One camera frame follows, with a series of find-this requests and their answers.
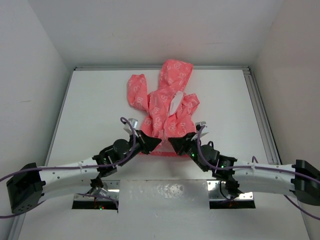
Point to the pink patterned hooded jacket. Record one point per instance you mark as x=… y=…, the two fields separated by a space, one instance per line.
x=168 y=107

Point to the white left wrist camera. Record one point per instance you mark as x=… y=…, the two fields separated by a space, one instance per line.
x=130 y=125

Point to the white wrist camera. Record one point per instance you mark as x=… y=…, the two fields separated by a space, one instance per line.
x=130 y=125
x=201 y=128

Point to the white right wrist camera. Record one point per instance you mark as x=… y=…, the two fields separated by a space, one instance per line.
x=201 y=128

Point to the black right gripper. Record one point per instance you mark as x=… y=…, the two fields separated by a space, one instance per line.
x=180 y=144

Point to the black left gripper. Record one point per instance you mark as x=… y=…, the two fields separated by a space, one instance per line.
x=147 y=143

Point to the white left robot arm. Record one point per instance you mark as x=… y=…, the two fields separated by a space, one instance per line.
x=32 y=185

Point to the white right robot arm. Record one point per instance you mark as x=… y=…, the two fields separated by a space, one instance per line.
x=300 y=180

